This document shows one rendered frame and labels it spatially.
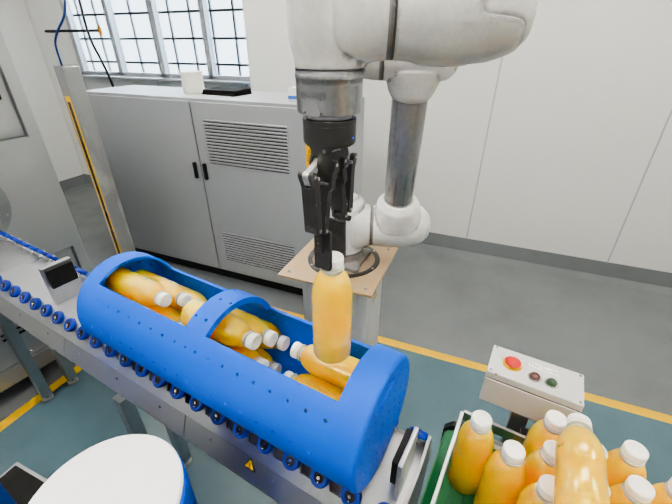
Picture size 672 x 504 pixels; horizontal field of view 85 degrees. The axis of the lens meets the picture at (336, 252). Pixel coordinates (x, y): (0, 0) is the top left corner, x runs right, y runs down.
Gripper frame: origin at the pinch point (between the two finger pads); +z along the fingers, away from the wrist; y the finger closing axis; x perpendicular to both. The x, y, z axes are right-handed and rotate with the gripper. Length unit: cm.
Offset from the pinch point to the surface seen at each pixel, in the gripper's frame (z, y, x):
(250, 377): 29.9, 9.3, -13.5
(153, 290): 29, 0, -56
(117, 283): 30, 3, -68
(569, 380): 38, -32, 44
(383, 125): 35, -274, -109
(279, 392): 29.9, 9.3, -6.1
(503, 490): 44, -3, 36
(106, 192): 26, -33, -129
